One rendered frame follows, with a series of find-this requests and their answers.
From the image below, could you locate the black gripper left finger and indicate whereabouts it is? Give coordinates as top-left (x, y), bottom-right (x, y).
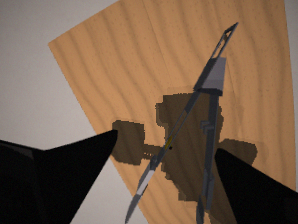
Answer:
top-left (0, 129), bottom-right (118, 224)

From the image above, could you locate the light wooden board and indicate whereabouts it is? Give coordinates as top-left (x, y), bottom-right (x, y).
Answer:
top-left (48, 0), bottom-right (296, 224)

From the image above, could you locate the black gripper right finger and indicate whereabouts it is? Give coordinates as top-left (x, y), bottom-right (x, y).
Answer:
top-left (215, 148), bottom-right (298, 224)

